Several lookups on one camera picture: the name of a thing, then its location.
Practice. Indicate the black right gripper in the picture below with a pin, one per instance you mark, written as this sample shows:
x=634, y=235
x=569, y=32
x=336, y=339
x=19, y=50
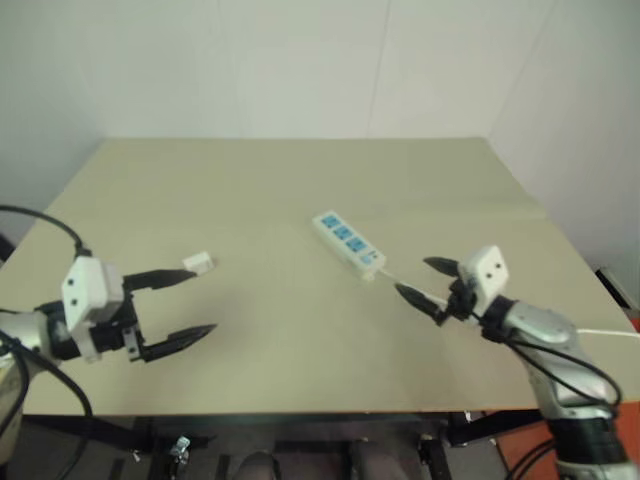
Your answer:
x=460, y=300

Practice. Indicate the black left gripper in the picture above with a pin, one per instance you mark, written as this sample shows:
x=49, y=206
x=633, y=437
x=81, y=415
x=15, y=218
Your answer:
x=112, y=335

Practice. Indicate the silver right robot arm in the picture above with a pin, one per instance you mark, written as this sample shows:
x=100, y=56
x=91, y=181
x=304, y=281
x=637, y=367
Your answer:
x=550, y=325

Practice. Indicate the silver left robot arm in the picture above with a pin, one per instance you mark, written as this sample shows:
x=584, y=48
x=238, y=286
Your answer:
x=26, y=331

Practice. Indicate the white plug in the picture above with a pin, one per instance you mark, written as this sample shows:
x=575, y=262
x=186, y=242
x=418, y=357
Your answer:
x=200, y=262

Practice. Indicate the white power strip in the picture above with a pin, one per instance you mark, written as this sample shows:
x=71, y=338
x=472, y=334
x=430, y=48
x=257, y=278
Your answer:
x=348, y=242

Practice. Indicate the silver metal clamp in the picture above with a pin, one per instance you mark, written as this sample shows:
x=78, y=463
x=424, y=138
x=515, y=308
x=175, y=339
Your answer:
x=180, y=446

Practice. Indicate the dark rounded shape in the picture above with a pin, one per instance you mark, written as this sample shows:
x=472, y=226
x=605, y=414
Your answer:
x=259, y=466

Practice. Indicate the beige robot body part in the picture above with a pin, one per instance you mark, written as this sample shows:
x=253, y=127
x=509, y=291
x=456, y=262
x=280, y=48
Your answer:
x=10, y=400

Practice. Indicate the orange red panel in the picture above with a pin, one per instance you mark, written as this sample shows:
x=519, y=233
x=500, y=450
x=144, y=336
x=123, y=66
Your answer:
x=525, y=450

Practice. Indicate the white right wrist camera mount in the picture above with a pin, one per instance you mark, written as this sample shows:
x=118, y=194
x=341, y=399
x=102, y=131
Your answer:
x=487, y=275

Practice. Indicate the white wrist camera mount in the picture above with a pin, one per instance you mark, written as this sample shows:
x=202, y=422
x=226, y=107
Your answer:
x=487, y=275
x=85, y=287

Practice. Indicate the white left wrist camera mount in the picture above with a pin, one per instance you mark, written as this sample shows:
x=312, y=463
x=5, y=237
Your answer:
x=85, y=287

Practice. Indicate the black table frame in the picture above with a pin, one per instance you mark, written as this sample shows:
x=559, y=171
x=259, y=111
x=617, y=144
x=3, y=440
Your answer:
x=310, y=425

